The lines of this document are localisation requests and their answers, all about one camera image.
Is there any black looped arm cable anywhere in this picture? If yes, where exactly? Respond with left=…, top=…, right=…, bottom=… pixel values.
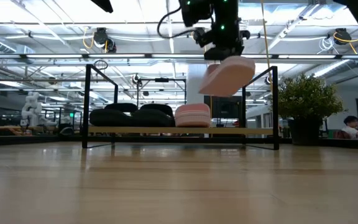
left=157, top=6, right=196, bottom=40

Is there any long ceiling light strip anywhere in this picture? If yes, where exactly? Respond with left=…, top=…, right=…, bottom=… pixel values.
left=0, top=53, right=358, bottom=60

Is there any green potted plant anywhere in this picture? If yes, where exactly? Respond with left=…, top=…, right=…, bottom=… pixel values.
left=276, top=73, right=345, bottom=147

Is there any pink rubber slide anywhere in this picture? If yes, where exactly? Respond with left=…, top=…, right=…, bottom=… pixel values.
left=174, top=103, right=212, bottom=128
left=198, top=55, right=257, bottom=98

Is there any black aluminium table frame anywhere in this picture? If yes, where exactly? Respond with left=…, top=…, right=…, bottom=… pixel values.
left=0, top=134, right=358, bottom=148

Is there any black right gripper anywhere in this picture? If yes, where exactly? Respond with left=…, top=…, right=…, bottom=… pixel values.
left=194, top=27, right=250, bottom=61

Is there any black rubber slide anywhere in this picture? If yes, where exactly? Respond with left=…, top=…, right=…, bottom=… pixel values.
left=89, top=102, right=139, bottom=128
left=132, top=103, right=177, bottom=128

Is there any ceiling cable reel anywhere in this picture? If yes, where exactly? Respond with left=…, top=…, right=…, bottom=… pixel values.
left=332, top=27, right=353, bottom=46
left=92, top=27, right=117, bottom=54

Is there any white humanoid robot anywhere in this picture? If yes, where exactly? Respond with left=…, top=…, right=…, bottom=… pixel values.
left=21, top=91, right=44, bottom=127

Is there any yellow hanging cable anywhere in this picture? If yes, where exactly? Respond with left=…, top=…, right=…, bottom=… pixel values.
left=260, top=0, right=273, bottom=82

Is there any black metal wooden shelf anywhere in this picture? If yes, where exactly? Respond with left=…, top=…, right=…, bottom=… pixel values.
left=81, top=63, right=280, bottom=151

